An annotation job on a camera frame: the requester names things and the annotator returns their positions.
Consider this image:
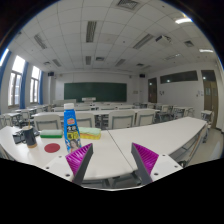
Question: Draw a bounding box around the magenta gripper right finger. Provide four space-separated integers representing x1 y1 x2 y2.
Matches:
131 143 159 185

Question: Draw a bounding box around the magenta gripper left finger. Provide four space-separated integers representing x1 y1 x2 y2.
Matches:
66 143 93 185

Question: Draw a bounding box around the blue plastic bottle white cap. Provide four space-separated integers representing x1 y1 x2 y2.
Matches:
64 103 81 153

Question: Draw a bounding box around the red round coaster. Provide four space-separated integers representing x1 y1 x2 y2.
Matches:
44 143 60 153

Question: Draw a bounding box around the yellow green sponge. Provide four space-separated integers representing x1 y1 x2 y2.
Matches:
79 127 101 140

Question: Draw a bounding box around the white chair right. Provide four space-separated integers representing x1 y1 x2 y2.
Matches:
136 110 155 126

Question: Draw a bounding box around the white chair behind bottle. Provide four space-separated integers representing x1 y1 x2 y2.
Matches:
76 112 95 128

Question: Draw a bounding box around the white chair centre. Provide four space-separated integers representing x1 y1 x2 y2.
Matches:
108 110 135 129

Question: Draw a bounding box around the black cup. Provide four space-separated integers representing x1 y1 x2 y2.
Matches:
22 126 37 148

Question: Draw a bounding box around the white chair left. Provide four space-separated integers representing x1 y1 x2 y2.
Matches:
34 115 62 131

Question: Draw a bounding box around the black object on table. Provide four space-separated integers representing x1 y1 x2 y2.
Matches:
13 131 25 144

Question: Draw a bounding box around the green chalkboard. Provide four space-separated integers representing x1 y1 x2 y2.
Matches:
64 82 127 102

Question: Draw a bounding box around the dark rear door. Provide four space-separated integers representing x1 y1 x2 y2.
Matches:
148 78 157 103

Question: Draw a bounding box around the brown door right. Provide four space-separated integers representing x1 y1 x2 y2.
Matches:
203 81 218 128

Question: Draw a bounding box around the window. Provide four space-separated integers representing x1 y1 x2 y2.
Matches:
30 66 40 103
8 56 25 107

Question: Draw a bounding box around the left window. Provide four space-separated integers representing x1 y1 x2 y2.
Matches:
8 56 25 107

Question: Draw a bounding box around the ceiling projector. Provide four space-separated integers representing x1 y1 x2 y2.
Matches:
156 35 172 46

